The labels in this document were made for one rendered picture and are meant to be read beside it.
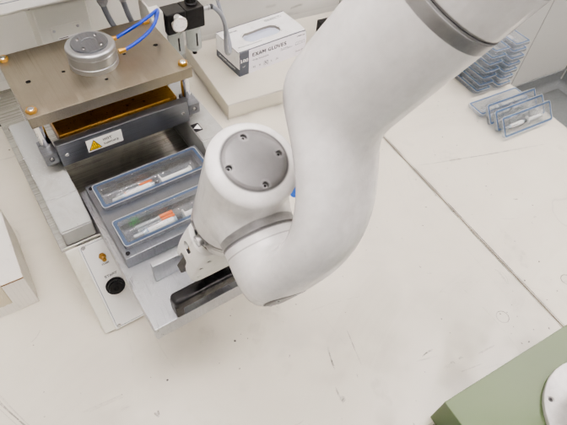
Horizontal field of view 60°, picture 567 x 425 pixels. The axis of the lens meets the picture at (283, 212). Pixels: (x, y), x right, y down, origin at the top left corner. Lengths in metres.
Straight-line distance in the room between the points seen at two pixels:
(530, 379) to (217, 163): 0.68
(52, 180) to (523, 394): 0.84
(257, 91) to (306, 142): 0.99
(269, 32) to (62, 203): 0.82
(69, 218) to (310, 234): 0.55
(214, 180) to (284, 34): 1.06
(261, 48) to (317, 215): 1.05
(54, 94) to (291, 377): 0.61
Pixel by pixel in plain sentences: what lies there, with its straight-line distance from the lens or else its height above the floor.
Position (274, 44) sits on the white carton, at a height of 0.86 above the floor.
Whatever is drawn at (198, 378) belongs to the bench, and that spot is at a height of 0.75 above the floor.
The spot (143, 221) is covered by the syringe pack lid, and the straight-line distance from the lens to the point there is 0.78.
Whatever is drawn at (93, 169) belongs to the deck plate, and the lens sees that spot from 0.98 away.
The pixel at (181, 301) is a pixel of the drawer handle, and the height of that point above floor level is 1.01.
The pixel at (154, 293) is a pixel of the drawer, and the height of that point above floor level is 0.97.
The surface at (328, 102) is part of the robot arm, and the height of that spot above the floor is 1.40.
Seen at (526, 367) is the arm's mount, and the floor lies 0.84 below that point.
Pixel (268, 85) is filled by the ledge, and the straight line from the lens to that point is 1.37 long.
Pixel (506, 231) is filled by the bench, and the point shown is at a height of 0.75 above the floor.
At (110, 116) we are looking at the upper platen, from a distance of 0.88.
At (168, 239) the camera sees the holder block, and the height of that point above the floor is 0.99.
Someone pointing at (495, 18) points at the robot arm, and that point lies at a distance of 0.31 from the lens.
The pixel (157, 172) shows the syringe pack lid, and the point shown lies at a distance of 0.84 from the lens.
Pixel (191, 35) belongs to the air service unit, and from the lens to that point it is 1.12.
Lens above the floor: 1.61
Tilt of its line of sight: 51 degrees down
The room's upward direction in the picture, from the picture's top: 6 degrees clockwise
